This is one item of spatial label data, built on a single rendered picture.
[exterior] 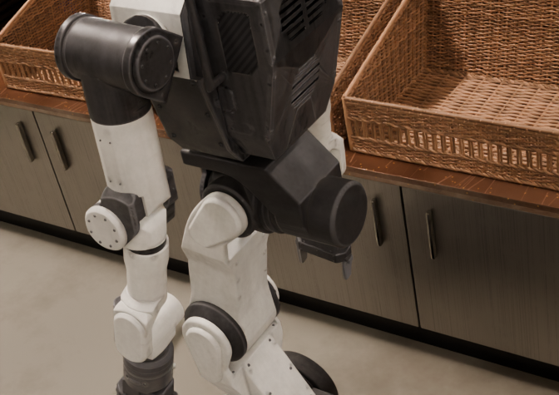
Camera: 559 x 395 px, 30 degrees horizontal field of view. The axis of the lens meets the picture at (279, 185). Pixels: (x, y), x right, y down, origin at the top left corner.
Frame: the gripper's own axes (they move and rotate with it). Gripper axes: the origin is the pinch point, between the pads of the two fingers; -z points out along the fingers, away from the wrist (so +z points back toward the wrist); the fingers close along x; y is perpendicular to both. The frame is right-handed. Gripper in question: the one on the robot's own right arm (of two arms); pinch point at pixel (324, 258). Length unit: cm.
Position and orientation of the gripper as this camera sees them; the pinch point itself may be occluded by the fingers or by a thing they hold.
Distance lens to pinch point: 222.3
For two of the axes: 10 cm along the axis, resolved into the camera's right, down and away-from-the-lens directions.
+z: -0.7, -7.5, -6.6
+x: -8.5, -3.0, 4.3
